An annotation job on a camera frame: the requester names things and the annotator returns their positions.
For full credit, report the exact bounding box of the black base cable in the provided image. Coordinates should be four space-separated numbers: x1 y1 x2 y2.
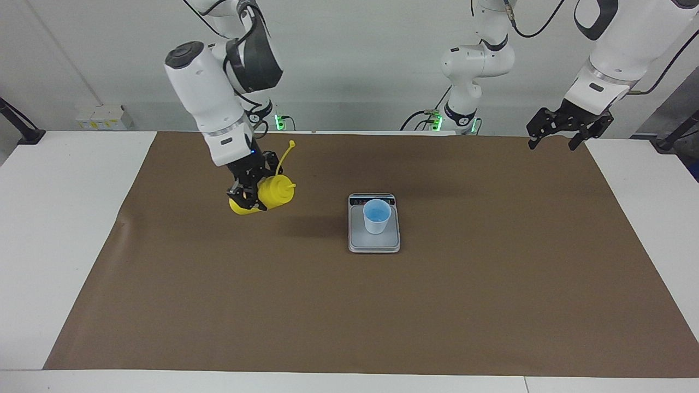
400 84 455 132

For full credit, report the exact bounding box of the yellow squeeze bottle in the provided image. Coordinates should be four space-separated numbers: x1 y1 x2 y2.
228 140 298 216

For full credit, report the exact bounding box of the brown table mat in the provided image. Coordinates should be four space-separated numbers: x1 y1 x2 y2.
43 131 699 379

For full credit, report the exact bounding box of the white wall outlet box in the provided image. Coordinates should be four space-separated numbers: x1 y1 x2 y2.
75 104 135 131

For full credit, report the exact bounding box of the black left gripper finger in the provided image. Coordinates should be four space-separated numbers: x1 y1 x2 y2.
567 121 607 152
526 108 550 151

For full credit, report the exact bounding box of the black stand leg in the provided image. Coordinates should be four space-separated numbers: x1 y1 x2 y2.
649 109 699 153
0 97 46 146

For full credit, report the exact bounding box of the silver digital kitchen scale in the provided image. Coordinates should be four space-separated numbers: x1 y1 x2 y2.
348 193 401 254

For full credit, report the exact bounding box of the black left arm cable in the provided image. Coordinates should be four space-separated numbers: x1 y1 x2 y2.
505 0 699 97

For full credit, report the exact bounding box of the light blue plastic cup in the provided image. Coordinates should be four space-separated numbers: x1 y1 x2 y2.
363 199 393 236

